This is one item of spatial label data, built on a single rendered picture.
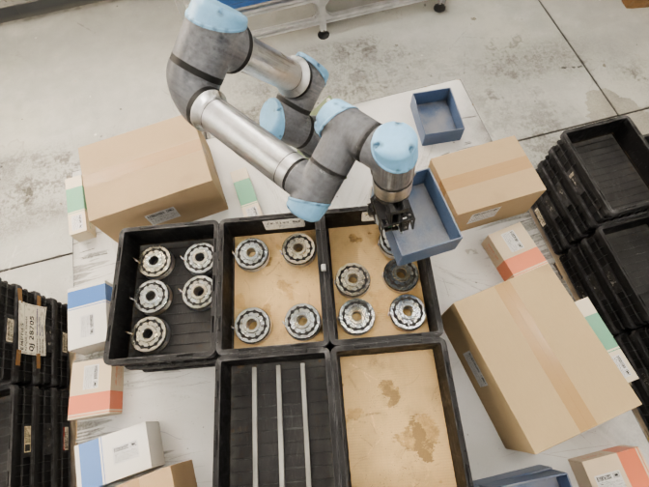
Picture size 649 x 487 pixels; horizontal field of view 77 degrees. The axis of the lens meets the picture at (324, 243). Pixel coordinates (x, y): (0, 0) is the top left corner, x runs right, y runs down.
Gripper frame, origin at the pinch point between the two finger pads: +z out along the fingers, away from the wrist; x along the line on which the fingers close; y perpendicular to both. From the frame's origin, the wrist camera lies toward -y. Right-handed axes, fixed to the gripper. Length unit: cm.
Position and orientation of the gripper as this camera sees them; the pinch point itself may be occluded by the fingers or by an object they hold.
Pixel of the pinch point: (386, 221)
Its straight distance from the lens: 99.0
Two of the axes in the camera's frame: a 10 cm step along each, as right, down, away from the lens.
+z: 1.2, 3.8, 9.2
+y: 2.3, 8.9, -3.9
